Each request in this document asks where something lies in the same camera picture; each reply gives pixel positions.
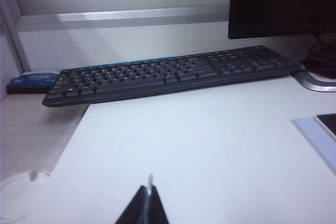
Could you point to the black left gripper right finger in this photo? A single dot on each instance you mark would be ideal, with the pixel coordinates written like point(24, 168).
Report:
point(157, 208)

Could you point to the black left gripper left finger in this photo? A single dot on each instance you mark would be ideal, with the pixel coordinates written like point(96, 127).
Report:
point(136, 208)

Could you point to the small white plastic strip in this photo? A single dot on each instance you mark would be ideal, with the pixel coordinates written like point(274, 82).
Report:
point(150, 180)

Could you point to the white raised work board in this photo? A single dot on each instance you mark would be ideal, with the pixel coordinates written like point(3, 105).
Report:
point(183, 142)

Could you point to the black computer keyboard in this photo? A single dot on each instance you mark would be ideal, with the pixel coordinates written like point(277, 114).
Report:
point(157, 77)

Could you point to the blue flat package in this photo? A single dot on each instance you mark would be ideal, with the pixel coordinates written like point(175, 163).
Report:
point(31, 79)

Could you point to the pale blue paper sheet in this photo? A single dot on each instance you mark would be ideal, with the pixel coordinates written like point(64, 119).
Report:
point(312, 134)

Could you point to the silver monitor stand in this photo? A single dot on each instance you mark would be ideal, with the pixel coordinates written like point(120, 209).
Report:
point(315, 83)

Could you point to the black AOC computer monitor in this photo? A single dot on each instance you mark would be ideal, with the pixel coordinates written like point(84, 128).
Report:
point(283, 3)

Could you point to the horizontal aluminium partition rail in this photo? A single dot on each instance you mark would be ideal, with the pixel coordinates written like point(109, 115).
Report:
point(118, 19)

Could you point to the flat mirror with silver frame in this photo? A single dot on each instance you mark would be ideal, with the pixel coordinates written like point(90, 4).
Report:
point(329, 124)

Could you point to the vertical aluminium partition post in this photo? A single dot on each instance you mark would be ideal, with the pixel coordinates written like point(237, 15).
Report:
point(13, 24)

